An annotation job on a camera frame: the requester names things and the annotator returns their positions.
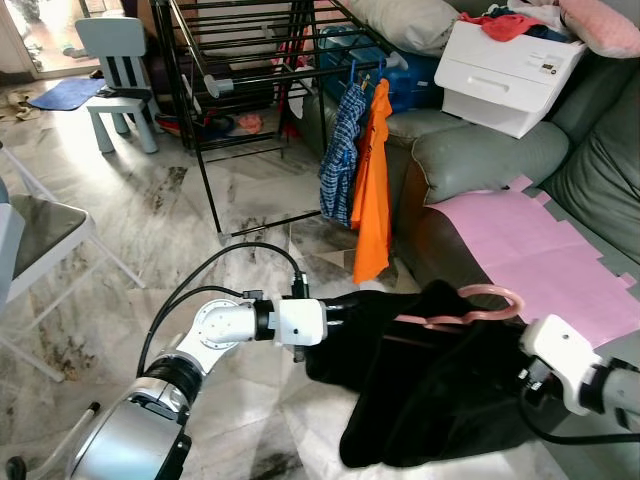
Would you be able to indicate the pink plastic hanger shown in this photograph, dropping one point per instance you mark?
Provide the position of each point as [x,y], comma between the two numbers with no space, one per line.
[480,310]

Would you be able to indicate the black garment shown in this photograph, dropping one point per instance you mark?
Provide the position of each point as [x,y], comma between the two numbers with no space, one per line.
[420,380]

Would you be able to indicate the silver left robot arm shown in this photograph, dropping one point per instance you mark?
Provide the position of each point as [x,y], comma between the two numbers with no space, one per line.
[170,390]

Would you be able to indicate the blue plastic hanger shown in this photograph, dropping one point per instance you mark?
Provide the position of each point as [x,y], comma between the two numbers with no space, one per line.
[380,68]
[352,72]

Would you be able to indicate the orange garment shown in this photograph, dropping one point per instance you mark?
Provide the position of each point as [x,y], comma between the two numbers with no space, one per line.
[372,200]

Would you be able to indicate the pink foam mat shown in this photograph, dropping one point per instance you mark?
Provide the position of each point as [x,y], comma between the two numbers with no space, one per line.
[545,260]

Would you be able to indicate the blue plaid shirt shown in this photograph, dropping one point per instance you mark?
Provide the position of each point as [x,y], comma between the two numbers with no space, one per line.
[342,160]

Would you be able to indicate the grey green leather sofa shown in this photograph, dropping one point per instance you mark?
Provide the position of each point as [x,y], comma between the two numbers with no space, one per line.
[490,160]

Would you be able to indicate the blue bag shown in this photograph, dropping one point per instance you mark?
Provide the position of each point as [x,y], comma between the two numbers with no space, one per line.
[410,85]

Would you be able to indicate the black metal drying rack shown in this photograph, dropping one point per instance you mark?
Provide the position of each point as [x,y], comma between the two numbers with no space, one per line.
[190,120]

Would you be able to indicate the white plastic drawer box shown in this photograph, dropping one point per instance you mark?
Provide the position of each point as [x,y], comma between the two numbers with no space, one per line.
[505,85]

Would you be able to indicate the beige pillow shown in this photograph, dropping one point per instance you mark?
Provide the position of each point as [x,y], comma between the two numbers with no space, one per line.
[400,22]

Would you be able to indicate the red cloth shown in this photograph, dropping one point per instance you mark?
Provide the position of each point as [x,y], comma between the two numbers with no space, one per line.
[505,25]

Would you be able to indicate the blue floor mat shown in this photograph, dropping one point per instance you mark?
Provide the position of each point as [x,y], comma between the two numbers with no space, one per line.
[68,93]

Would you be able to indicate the pale plastic child chair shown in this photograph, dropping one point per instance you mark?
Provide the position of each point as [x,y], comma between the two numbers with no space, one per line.
[115,45]

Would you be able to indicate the pink pillow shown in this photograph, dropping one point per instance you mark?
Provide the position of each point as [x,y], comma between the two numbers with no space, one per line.
[600,25]

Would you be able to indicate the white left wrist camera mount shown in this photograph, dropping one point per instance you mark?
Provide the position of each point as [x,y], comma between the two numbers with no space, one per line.
[300,322]

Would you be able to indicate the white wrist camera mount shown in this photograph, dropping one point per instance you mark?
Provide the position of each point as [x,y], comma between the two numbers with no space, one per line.
[560,355]
[300,322]

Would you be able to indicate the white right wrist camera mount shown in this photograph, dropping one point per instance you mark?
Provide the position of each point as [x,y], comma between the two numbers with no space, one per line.
[560,355]

